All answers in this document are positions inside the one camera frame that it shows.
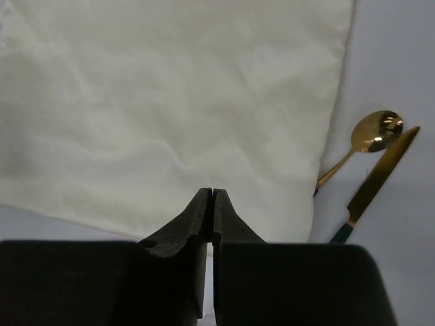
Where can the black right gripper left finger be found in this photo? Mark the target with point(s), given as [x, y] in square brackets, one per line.
[157, 281]

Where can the cream cloth placemat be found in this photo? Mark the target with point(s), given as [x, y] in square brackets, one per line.
[114, 113]

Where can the gold knife green handle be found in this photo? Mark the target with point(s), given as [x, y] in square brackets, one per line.
[373, 183]

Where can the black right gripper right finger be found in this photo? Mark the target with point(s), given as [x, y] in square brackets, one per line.
[261, 283]

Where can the gold spoon green handle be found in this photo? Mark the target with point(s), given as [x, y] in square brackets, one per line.
[375, 132]

